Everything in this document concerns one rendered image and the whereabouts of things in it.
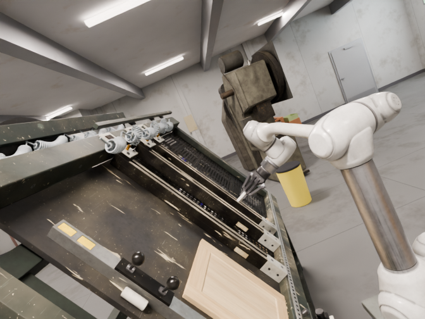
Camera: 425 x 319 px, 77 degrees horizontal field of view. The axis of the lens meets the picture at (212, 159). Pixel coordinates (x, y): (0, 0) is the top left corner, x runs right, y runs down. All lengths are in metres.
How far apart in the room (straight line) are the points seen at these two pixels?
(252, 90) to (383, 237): 4.61
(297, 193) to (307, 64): 7.70
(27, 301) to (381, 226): 0.96
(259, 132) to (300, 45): 10.08
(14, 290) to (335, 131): 0.89
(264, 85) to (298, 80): 5.68
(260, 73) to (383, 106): 4.63
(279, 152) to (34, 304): 1.14
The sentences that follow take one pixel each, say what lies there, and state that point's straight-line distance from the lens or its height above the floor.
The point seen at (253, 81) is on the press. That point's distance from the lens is 5.43.
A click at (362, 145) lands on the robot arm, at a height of 1.56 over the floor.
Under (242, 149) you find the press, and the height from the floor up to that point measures 0.66.
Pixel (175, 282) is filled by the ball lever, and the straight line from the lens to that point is 0.81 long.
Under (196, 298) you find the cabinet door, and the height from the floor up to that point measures 1.27.
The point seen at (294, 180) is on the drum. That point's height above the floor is 0.44.
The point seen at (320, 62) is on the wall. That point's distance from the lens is 11.54.
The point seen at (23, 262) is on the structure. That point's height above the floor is 1.67.
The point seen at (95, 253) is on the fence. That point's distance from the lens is 0.92.
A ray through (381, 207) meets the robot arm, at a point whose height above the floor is 1.36.
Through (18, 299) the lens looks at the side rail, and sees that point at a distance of 0.76.
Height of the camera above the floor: 1.83
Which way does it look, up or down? 9 degrees down
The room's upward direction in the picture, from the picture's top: 24 degrees counter-clockwise
